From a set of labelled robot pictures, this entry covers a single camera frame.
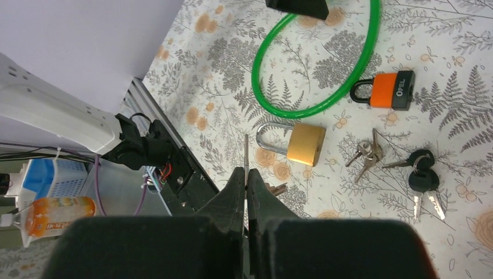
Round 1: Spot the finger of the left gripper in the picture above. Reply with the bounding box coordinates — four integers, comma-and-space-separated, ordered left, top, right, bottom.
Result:
265, 0, 329, 20

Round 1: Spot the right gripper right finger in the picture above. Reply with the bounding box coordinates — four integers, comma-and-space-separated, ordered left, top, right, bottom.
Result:
247, 169, 437, 278

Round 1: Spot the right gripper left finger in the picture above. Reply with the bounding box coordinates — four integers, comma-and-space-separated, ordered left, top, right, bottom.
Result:
42, 167, 245, 278

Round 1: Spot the green cable lock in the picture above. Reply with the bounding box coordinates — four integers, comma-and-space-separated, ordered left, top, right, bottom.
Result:
251, 0, 381, 119

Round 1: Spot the black head key bunch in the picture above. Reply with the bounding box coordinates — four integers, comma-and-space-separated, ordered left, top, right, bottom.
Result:
382, 149, 446, 222

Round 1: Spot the brass padlock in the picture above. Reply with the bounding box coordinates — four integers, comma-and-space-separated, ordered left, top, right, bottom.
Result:
256, 122, 326, 167

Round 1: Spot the orange black padlock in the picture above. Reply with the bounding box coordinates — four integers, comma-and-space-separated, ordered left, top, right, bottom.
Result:
349, 70, 416, 111

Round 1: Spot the floral table mat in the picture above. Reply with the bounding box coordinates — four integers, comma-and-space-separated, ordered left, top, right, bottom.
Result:
144, 1, 492, 278

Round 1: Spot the orange drink bottle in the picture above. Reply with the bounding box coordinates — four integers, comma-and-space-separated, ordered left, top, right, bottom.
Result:
21, 196, 97, 238

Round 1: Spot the blue white basket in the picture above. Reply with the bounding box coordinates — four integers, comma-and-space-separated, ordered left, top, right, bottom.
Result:
17, 159, 88, 210

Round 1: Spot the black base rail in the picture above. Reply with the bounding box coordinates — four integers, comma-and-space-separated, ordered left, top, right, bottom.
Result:
148, 119, 220, 217

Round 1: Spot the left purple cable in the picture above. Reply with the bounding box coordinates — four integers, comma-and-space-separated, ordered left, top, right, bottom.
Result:
93, 153, 149, 216

